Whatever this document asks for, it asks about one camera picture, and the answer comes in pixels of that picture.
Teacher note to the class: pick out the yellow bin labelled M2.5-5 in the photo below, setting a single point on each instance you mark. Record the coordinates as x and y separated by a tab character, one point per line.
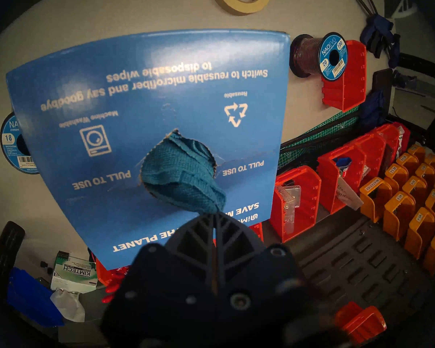
395	180

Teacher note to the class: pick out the white paper packet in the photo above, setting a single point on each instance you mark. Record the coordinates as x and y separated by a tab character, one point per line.
348	195

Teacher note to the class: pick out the blue plastic bin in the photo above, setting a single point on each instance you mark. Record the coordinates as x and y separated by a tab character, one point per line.
32	300

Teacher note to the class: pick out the black cylindrical bottle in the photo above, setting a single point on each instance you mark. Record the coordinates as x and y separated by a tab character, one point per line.
9	245

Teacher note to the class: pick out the yellow bin labelled M4 hex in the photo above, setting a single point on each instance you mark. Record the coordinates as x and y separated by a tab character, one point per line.
373	206

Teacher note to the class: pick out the beige masking tape roll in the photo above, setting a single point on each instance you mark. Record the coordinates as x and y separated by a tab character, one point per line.
232	6

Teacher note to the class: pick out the yellow bin labelled M3-6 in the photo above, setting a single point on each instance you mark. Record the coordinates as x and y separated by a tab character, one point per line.
397	220

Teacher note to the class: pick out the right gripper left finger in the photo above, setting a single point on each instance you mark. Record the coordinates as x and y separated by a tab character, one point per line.
197	242

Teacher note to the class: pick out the blue microfiber towel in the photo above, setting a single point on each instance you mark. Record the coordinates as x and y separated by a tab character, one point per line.
181	177

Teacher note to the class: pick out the small blue object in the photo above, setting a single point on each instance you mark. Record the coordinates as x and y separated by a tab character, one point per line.
342	164

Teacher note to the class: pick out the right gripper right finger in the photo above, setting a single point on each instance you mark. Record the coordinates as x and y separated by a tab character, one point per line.
235	242

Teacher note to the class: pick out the dark grey pegboard panel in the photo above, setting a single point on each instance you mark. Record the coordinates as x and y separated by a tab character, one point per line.
366	264

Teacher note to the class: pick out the green cutting mat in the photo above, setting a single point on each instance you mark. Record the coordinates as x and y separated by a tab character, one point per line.
311	137

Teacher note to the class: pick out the black flat block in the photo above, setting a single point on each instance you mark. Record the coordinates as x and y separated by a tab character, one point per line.
382	86

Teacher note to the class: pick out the blue shop towel box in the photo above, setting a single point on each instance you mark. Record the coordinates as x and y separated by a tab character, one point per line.
130	79

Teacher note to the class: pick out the yellow bin labelled M3-4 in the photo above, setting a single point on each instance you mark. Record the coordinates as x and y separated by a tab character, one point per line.
418	238

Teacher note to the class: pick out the clear bag of parts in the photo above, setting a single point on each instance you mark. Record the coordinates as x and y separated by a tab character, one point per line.
289	206

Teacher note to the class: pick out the red plastic bin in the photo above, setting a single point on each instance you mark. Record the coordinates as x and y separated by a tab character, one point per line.
391	140
404	135
373	151
328	191
308	206
362	325
348	90

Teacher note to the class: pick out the Kimtech tissue box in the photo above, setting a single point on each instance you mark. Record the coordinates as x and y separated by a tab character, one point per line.
76	274

